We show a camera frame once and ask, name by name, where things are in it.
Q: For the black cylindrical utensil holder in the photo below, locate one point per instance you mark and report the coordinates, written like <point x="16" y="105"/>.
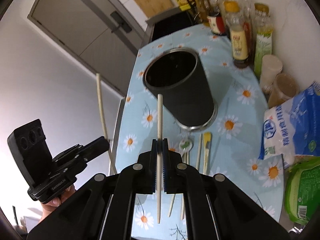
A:
<point x="178" y="74"/>

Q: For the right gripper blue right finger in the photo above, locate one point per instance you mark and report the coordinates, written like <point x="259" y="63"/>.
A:
<point x="165" y="149"/>

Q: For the person's left hand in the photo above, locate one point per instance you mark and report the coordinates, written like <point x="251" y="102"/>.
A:
<point x="52" y="205"/>

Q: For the white spoon green dinosaur handle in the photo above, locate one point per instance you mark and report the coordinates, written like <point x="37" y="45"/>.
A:
<point x="185" y="147"/>

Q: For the clear bottle gold cap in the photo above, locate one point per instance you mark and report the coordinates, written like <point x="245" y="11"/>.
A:
<point x="246" y="9"/>

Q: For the black door handle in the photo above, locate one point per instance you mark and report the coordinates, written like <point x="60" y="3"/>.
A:
<point x="122" y="24"/>

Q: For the green sugar bag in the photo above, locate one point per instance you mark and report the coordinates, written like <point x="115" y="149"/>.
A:
<point x="301" y="198"/>

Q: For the brown spice jar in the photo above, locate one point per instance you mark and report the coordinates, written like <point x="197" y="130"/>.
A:
<point x="284" y="88"/>

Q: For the red label sauce bottle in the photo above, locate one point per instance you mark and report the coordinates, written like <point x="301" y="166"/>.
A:
<point x="215" y="20"/>

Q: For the black sink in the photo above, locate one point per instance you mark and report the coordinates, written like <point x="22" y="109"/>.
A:
<point x="168" y="22"/>

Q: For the white blue salt bag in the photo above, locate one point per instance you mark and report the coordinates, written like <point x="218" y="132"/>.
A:
<point x="291" y="129"/>

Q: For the grey door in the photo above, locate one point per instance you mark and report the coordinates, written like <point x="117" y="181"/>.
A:
<point x="83" y="29"/>

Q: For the cartoon boy spoon yellow handle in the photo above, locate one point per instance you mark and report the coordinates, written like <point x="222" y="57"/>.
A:
<point x="207" y="145"/>

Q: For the green label vinegar bottle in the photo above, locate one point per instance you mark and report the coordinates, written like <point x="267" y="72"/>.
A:
<point x="263" y="36"/>

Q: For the dark soy sauce bottle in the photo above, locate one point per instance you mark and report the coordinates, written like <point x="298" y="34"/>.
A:
<point x="235" y="22"/>

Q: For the white lidded spice jar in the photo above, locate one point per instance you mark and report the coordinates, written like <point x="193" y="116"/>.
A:
<point x="270" y="68"/>

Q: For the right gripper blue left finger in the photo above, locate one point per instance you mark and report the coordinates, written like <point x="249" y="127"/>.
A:
<point x="153" y="165"/>

